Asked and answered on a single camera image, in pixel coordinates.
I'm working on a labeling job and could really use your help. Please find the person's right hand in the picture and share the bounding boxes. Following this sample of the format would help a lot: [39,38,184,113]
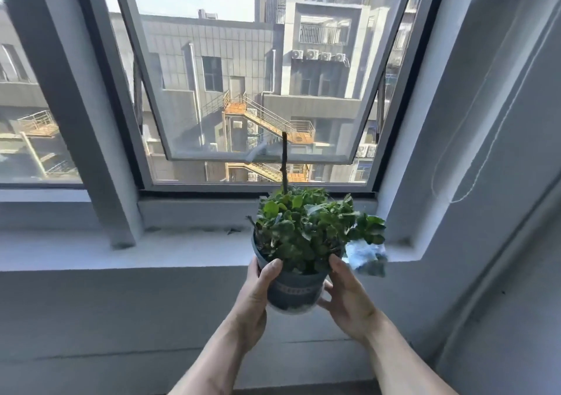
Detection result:
[317,254,389,346]

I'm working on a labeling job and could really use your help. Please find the person's left hand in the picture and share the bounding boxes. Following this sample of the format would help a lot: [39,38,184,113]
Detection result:
[228,257,284,352]

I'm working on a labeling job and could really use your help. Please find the grey plant pot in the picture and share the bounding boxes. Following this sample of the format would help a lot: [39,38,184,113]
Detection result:
[251,231,330,316]

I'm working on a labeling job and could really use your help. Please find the person's left forearm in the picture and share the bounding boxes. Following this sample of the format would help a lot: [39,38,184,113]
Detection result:
[167,313,266,395]

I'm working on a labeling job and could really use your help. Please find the person's right forearm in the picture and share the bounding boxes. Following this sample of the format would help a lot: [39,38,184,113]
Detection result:
[362,312,459,395]

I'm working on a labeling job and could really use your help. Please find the blue white plant tag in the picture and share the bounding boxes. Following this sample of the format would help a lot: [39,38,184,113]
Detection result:
[343,239,390,278]

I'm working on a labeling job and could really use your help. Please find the green leafy plant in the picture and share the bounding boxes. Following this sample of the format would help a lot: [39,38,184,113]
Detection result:
[246,185,387,275]

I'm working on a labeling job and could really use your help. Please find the brown wooden plant stake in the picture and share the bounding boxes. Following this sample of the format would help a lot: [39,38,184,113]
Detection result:
[280,132,288,194]

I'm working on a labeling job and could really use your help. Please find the grey building with orange stairs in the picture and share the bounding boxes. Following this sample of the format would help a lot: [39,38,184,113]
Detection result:
[0,0,423,183]

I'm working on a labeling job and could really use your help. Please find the open grey window sash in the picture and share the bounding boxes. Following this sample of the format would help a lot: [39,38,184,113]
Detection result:
[108,0,413,165]

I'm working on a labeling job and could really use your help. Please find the white blind cord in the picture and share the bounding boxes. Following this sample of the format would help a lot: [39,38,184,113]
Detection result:
[431,59,533,203]

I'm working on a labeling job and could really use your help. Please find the grey window frame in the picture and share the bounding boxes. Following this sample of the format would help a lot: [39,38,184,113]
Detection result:
[0,0,533,251]

